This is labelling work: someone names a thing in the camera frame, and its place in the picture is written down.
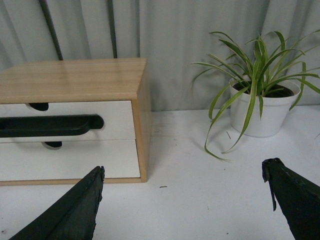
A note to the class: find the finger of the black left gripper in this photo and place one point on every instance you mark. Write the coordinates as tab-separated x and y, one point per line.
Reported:
49	126

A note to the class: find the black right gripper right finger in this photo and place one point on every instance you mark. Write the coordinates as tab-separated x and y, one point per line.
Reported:
298	198

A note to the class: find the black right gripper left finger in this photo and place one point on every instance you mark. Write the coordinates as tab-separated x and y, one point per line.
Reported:
73	216

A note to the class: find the white drawer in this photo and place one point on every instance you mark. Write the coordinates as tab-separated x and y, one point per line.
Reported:
73	160
117	117

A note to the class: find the wooden drawer cabinet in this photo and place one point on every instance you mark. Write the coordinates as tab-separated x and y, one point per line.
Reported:
103	80

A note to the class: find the white plant pot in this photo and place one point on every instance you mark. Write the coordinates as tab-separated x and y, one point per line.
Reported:
268	122

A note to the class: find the grey curtain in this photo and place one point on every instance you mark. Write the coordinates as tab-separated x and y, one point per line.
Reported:
172	34

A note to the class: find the green spider plant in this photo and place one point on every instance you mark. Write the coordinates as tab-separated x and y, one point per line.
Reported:
259	76

